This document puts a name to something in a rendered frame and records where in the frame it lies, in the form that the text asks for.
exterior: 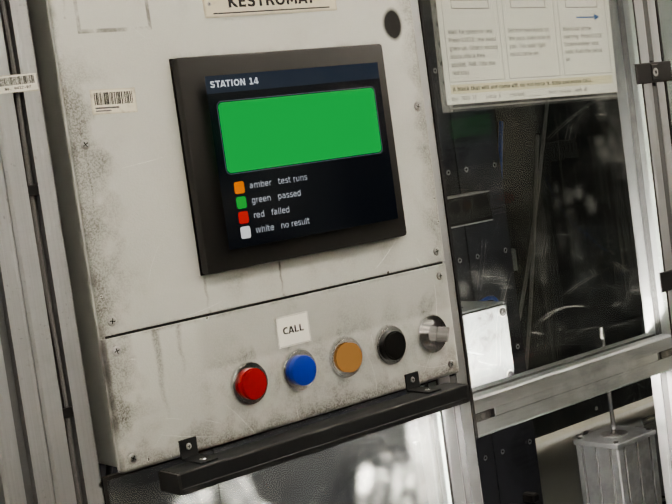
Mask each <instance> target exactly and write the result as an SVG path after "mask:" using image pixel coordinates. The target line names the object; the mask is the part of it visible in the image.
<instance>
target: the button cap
mask: <svg viewBox="0 0 672 504"><path fill-rule="evenodd" d="M315 375H316V364H315V362H314V360H313V359H312V358H311V357H310V356H307V355H298V356H296V357H294V358H293V359H292V361H291V363H290V365H289V376H290V379H291V380H292V382H293V383H295V384H296V385H301V386H305V385H308V384H310V383H311V382H312V381H313V380H314V378H315Z"/></svg>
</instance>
